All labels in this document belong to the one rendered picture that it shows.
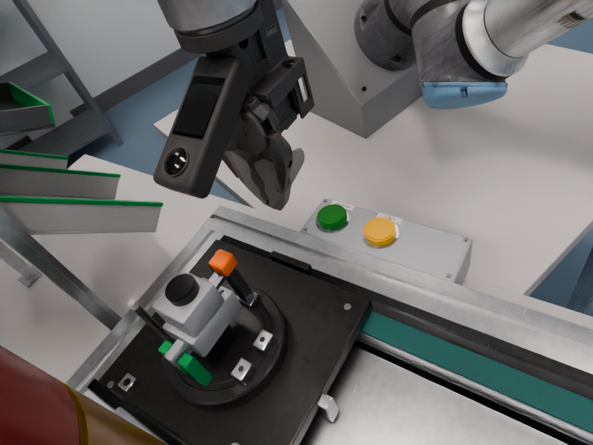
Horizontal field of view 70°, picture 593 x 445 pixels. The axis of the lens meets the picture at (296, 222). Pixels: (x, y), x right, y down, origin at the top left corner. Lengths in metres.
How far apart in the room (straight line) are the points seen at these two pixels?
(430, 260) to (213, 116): 0.31
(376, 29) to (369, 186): 0.27
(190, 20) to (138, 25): 3.16
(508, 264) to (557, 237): 0.08
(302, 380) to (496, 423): 0.19
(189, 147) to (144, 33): 3.18
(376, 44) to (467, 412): 0.61
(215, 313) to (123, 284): 0.39
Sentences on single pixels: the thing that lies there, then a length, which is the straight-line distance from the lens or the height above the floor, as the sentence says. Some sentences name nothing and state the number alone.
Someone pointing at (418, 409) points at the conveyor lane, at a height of 0.92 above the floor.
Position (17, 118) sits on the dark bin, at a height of 1.21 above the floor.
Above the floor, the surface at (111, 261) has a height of 0.86.
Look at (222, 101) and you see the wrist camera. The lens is 0.35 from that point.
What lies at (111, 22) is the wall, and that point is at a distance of 3.44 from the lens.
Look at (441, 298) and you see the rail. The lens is 0.51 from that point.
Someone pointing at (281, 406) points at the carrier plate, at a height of 0.97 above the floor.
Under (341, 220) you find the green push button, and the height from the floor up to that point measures 0.97.
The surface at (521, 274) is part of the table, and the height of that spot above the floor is 0.86.
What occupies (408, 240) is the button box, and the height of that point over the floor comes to 0.96.
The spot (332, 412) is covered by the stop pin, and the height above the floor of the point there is 0.95.
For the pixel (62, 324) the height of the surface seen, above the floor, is 0.86.
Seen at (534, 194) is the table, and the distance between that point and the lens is 0.75.
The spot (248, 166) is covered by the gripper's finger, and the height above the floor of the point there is 1.13.
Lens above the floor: 1.39
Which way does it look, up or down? 46 degrees down
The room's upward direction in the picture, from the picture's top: 20 degrees counter-clockwise
